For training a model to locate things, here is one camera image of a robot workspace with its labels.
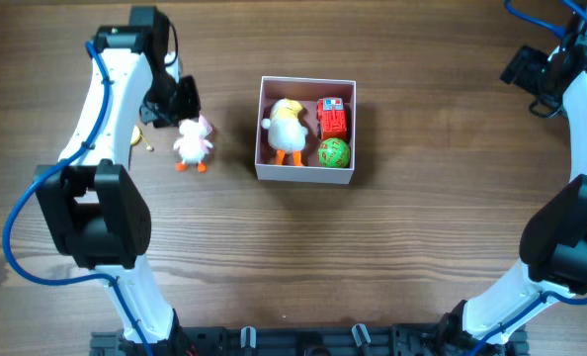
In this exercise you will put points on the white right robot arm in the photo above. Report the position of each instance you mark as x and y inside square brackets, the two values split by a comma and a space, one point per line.
[552, 263]

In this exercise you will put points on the black gripper body, left arm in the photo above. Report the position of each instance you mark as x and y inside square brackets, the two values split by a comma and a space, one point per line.
[173, 108]

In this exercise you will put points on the red toy fire truck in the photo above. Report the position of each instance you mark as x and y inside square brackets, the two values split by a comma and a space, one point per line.
[332, 118]

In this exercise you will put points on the white plush duck yellow hat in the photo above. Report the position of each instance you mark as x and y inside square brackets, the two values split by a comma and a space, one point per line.
[286, 134]

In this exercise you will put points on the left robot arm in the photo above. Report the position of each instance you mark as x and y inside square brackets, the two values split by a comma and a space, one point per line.
[92, 209]

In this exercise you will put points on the yellow rattle drum toy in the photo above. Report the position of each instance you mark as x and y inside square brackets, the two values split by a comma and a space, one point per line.
[138, 137]

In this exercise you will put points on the white box with pink interior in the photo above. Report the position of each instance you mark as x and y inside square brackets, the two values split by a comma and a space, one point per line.
[307, 91]

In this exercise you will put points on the white wrist camera, left arm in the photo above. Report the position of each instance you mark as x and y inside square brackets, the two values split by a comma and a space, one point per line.
[173, 65]

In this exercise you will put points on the black gripper body, right arm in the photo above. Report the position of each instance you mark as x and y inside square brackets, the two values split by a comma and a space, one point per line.
[519, 66]

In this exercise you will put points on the white duck with pink hat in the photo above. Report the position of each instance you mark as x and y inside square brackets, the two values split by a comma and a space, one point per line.
[193, 145]

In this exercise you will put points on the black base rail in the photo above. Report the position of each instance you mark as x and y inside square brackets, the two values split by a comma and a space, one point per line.
[399, 339]

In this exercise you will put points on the green ball with red numbers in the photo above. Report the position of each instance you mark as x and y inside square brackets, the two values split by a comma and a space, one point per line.
[334, 153]

